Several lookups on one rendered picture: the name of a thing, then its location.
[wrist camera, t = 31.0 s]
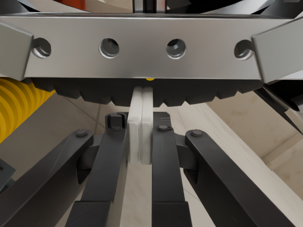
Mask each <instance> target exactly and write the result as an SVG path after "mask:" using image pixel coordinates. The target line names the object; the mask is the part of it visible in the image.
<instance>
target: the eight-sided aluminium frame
mask: <svg viewBox="0 0 303 227"><path fill-rule="evenodd" d="M111 39H113V40H115V41H116V42H117V43H118V45H115V44H114V43H113V42H112V40H111ZM173 39H179V41H178V42H177V44H176V45H174V46H167V45H168V43H169V42H170V41H171V40H173ZM0 77H10V78H13V79H15V80H18V81H22V80H23V79H25V78H27V77H79V78H171V79H259V80H260V81H262V82H263V83H268V82H271V81H274V80H303V0H275V1H274V2H273V3H272V4H271V5H270V6H269V7H268V8H267V9H265V10H264V11H263V12H262V13H261V14H152V13H63V12H29V11H28V10H27V9H26V8H25V7H23V6H22V5H21V4H20V3H19V2H18V1H17V0H0Z"/></svg>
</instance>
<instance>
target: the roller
mask: <svg viewBox="0 0 303 227"><path fill-rule="evenodd" d="M55 92H56V91H55V90H53V91H52V92H47V91H44V90H41V89H38V88H36V87H35V86H34V84H33V83H31V84H28V85H27V84H24V83H22V82H19V81H17V80H14V79H12V78H10V77H0V143H1V142H3V141H4V140H5V139H6V138H7V137H8V136H9V135H10V134H11V133H12V132H13V131H14V130H15V129H16V128H18V127H19V126H20V125H21V124H22V123H23V122H24V121H25V120H26V119H27V118H28V117H29V116H30V115H31V114H32V113H34V112H35V111H36V110H37V109H38V108H39V107H40V106H41V105H42V104H43V103H44V102H45V101H46V100H47V99H49V98H50V97H51V96H52V95H53V94H54V93H55Z"/></svg>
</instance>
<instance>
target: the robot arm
mask: <svg viewBox="0 0 303 227"><path fill-rule="evenodd" d="M105 123H106V129H105V132H104V133H103V134H100V135H95V136H94V135H93V132H92V131H91V130H87V129H78V130H76V131H74V132H72V133H71V134H69V135H68V136H67V137H66V138H65V139H64V140H62V141H61V142H60V143H59V144H58V145H57V146H56V147H55V148H53V149H52V150H51V151H50V152H49V153H48V154H46V155H45V156H44V157H43V158H42V159H41V160H39V161H38V162H37V163H36V164H35V165H34V166H32V167H31V168H30V169H29V170H28V171H27V172H25V173H24V174H23V175H22V176H21V177H20V178H19V179H18V180H17V181H15V182H14V183H13V184H12V185H11V186H10V187H8V188H7V189H6V190H5V191H4V192H3V193H1V194H0V227H55V226H56V225H57V223H58V222H59V221H60V219H61V218H62V217H63V216H64V214H65V213H66V212H67V210H68V209H69V207H70V206H71V205H72V203H73V202H74V201H75V200H76V198H77V197H78V195H79V194H80V193H81V191H82V190H83V189H84V191H83V194H82V197H81V200H77V201H75V202H74V204H73V206H72V208H71V211H70V214H69V217H68V219H67V222H66V225H65V227H120V220H121V213H122V207H123V200H124V190H125V184H126V177H127V170H128V163H130V164H133V165H138V164H139V163H142V165H151V163H152V191H151V227H193V226H192V220H191V215H190V209H189V204H188V202H187V201H185V197H184V189H183V183H182V177H181V172H180V168H183V172H184V174H185V176H186V178H187V180H188V181H189V183H190V185H191V186H192V188H193V189H194V191H195V193H196V194H197V196H198V198H199V200H200V201H201V203H202V205H203V206H204V208H205V210H206V211H207V213H208V215H209V216H210V218H211V220H212V221H213V223H214V225H215V227H296V226H295V225H294V224H293V223H292V222H291V221H290V220H289V219H288V218H287V217H286V216H285V215H284V214H283V213H282V212H281V211H280V210H279V208H278V207H277V206H276V205H275V204H274V203H273V202H272V201H271V200H270V199H269V198H268V197H267V196H266V195H265V194H264V193H263V192H262V190H261V189H260V188H259V187H258V186H257V185H256V184H255V183H254V182H253V181H252V180H251V179H250V178H249V177H248V176H247V175H246V174H245V173H244V171H243V170H242V169H241V168H240V167H239V166H238V165H237V164H236V163H235V162H234V161H233V160H232V159H231V158H230V157H229V156H228V155H227V154H226V153H225V152H224V151H223V150H222V149H221V148H220V147H219V145H218V144H217V143H216V142H215V141H214V140H213V139H212V138H211V137H210V136H209V135H208V134H207V133H206V132H204V131H202V130H198V129H195V130H189V131H187V132H186V133H185V136H184V135H180V134H177V133H175V132H174V129H173V127H172V126H171V119H170V114H169V113H167V112H153V87H151V86H145V87H142V86H135V87H134V90H133V96H132V100H131V105H130V109H129V112H117V113H109V114H107V115H106V116H105Z"/></svg>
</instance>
